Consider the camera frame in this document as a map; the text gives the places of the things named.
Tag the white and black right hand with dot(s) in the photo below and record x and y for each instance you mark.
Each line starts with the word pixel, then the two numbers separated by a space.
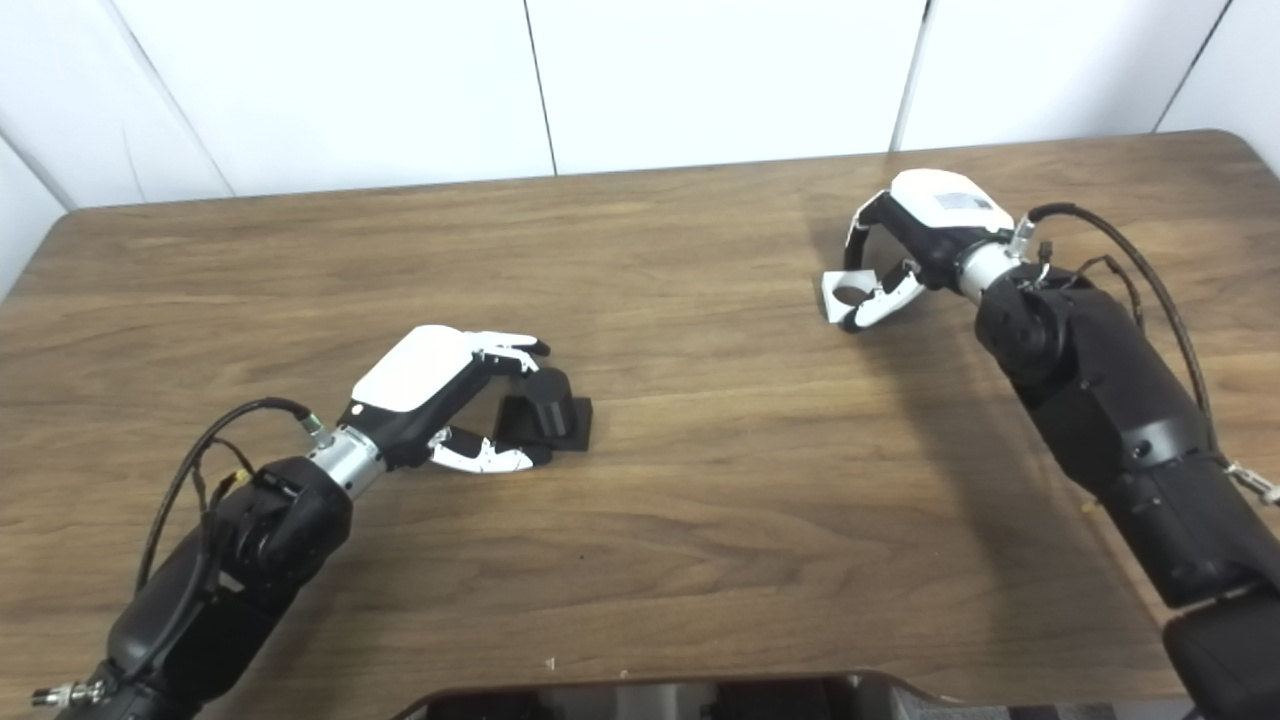
pixel 940 210

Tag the white and black left hand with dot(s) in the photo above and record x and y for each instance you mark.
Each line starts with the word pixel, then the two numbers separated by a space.
pixel 415 370

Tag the white square piece with hole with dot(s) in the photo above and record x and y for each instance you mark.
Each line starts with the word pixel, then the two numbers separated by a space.
pixel 832 290

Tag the black peg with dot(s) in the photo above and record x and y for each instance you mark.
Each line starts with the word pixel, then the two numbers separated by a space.
pixel 550 400

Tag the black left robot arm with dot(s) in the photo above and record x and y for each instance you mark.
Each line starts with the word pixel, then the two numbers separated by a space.
pixel 230 580

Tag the dark robot torso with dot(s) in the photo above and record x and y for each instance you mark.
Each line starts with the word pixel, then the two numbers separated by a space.
pixel 650 700

